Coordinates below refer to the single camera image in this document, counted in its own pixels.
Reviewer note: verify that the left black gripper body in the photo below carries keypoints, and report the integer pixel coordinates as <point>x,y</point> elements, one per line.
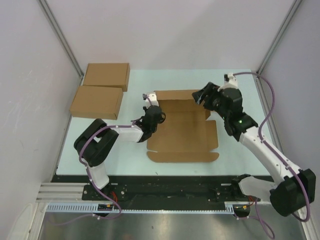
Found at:
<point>153,128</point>

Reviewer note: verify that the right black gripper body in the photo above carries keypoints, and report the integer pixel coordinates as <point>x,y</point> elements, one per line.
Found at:
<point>215,103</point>

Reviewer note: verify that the cardboard box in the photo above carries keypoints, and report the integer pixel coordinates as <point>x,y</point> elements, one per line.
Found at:
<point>187,135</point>
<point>97,102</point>
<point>114,75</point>

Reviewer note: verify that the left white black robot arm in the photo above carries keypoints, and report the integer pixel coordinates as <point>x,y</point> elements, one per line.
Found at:
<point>95,143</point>

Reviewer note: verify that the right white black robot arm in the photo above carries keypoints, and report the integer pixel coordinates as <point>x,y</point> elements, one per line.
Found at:
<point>292,188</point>

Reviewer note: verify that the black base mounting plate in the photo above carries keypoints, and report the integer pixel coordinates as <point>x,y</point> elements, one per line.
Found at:
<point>122,188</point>

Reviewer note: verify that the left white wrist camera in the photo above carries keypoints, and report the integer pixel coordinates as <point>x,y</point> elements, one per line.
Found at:
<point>150,99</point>

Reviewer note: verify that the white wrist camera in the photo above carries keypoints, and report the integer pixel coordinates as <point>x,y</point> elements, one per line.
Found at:
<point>230,82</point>
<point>150,99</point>

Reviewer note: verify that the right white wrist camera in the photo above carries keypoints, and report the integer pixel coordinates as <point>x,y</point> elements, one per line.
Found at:
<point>230,82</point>

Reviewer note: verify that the white slotted cable duct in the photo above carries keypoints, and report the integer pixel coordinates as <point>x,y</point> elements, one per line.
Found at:
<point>106,208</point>

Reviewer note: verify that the right aluminium frame post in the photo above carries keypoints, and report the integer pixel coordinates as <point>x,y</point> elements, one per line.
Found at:
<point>279,35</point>

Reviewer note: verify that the aluminium frame post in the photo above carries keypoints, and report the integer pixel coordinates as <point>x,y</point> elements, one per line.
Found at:
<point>279,35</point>
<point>49,14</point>

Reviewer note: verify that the aluminium front rail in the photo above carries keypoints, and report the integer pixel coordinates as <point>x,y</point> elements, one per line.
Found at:
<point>65,192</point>

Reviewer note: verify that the left aluminium frame post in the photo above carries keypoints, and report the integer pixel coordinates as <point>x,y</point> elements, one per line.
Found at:
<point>49,14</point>

